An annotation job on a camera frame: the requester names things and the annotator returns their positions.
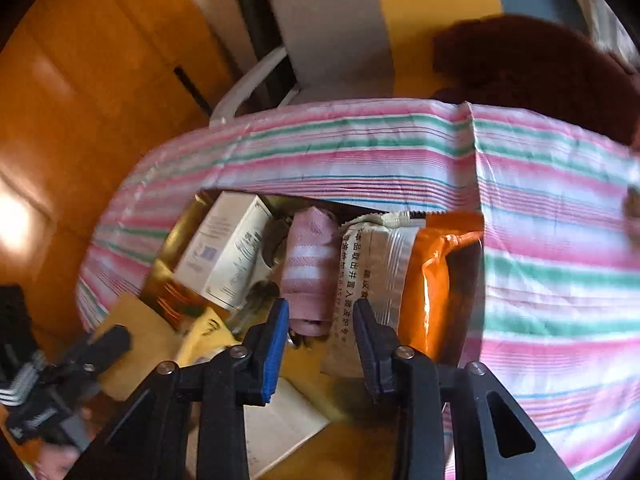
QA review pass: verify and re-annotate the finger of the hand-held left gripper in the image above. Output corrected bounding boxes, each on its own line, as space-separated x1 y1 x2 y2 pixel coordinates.
47 324 133 391

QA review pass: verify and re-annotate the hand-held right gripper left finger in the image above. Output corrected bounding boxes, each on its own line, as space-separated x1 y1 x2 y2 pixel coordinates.
65 297 291 480

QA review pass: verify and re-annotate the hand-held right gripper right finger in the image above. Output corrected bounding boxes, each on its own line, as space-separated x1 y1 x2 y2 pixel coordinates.
352 299 576 480

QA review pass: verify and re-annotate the pink sock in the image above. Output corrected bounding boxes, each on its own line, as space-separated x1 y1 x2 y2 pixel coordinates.
280 206 343 337

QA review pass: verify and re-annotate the dark red gold-lined box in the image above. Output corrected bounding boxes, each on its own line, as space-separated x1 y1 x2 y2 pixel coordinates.
92 187 488 480

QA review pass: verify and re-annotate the person's left hand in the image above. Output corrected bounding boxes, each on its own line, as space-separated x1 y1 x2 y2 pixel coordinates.
36 440 86 480

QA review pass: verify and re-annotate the yellow packet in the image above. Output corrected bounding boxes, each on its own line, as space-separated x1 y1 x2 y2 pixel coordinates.
175 307 241 366

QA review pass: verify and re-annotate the orange snack packet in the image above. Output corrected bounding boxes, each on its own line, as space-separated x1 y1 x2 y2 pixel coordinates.
400 211 486 366

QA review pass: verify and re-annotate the beige snack packet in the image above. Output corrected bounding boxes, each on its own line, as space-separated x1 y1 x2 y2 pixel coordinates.
320 212 426 378

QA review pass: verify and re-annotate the white printed box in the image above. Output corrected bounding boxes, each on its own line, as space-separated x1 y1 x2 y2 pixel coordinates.
172 192 275 311

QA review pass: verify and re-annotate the striped tablecloth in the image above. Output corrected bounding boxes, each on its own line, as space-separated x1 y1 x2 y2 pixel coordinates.
75 99 640 480

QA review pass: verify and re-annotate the orange wooden cabinet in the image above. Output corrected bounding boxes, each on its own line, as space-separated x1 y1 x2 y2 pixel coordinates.
0 0 251 361

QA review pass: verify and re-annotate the dark red jacket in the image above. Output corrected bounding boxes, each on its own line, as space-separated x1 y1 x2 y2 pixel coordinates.
431 16 640 146

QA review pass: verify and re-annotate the grey chair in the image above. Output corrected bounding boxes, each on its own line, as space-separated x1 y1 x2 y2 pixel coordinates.
210 0 396 126

